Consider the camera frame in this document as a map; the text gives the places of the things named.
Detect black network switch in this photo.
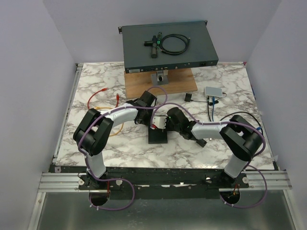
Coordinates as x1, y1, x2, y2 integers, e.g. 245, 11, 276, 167
148, 127, 168, 144

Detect black power adapter with cable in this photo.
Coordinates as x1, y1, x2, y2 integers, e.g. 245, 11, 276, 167
184, 92, 227, 103

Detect small black power adapter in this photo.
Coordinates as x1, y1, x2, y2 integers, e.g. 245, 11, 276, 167
196, 139, 207, 148

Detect blue ethernet cable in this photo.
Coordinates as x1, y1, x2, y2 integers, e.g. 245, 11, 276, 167
208, 95, 262, 131

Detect white grey small switch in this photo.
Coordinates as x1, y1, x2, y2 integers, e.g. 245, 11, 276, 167
204, 86, 223, 98

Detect black ethernet cable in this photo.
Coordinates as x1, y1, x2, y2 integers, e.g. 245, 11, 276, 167
208, 95, 264, 135

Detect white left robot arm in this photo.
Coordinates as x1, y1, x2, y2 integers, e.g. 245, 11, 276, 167
73, 91, 157, 189

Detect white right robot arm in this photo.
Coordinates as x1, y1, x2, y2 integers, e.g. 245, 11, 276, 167
166, 107, 265, 188

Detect wooden board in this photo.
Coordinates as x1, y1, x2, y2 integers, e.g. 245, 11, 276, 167
124, 69, 198, 99

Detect grey rack unit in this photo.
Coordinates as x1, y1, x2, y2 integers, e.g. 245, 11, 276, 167
121, 21, 219, 73

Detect red ethernet cable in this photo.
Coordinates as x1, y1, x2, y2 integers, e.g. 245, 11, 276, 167
87, 88, 121, 108

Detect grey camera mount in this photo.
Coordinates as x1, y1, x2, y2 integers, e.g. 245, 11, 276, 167
151, 70, 168, 86

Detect yellow ethernet cable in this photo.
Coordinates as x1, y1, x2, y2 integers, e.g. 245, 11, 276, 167
95, 106, 125, 138

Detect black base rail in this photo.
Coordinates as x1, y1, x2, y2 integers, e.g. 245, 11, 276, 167
79, 167, 249, 200

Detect black coiled cable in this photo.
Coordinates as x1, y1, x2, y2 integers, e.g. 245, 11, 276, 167
161, 34, 192, 56

